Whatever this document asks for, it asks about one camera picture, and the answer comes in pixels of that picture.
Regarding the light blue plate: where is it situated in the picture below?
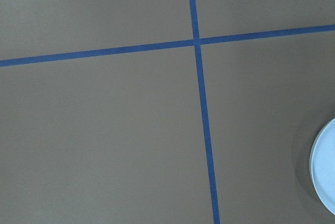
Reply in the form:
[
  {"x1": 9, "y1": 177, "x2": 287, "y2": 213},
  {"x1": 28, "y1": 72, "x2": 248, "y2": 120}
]
[{"x1": 309, "y1": 119, "x2": 334, "y2": 214}]

